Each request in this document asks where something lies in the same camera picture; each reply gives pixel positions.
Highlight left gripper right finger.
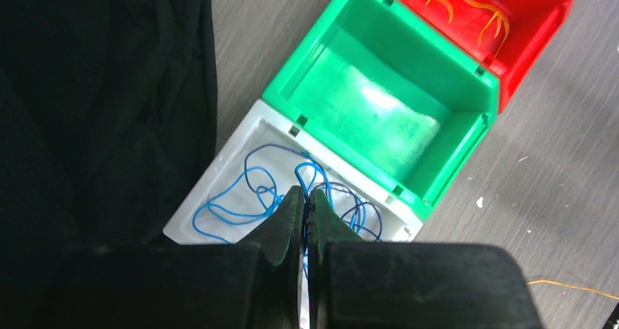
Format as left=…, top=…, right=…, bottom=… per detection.
left=308, top=191, right=543, bottom=328

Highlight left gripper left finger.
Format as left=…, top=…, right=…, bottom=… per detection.
left=1, top=186, right=304, bottom=328

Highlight blue wire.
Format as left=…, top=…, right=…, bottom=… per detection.
left=191, top=143, right=384, bottom=279

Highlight white plastic bin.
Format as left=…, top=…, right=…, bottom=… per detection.
left=164, top=101, right=422, bottom=244

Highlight green plastic bin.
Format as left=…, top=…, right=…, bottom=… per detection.
left=262, top=0, right=499, bottom=221

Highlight black t-shirt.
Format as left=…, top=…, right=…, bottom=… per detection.
left=1, top=0, right=218, bottom=245

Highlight red plastic bin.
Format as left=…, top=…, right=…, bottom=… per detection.
left=399, top=0, right=573, bottom=112

